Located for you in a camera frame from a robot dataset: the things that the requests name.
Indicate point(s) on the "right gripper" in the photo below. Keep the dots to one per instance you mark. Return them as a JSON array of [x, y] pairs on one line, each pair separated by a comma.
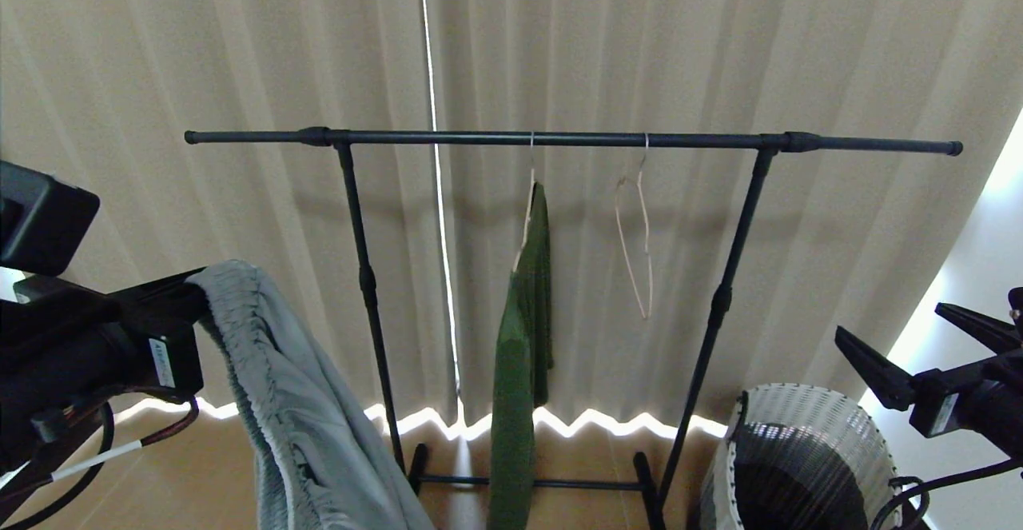
[[975, 402]]

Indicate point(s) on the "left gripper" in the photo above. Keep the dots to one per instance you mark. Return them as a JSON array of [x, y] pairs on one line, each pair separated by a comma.
[[96, 370]]

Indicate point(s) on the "pale grey shorts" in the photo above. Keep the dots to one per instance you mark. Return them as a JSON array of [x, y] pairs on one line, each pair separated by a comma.
[[296, 402]]

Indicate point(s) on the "pink clothes hanger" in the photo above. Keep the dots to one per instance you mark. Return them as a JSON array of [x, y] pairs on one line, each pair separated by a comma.
[[644, 274], [528, 210]]

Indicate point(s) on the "green shirt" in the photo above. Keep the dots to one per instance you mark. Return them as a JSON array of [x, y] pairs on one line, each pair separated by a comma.
[[515, 370]]

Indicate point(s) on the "white laundry basket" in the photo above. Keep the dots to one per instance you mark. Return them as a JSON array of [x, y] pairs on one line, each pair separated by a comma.
[[807, 410]]

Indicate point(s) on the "black clothes rack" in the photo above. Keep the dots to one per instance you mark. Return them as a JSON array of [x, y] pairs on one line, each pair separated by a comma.
[[559, 139]]

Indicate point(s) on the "beige curtain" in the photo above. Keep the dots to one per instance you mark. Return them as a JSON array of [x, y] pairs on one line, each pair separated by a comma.
[[240, 50]]

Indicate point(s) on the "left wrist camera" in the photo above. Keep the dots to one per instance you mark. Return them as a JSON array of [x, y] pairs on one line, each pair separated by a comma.
[[40, 218]]

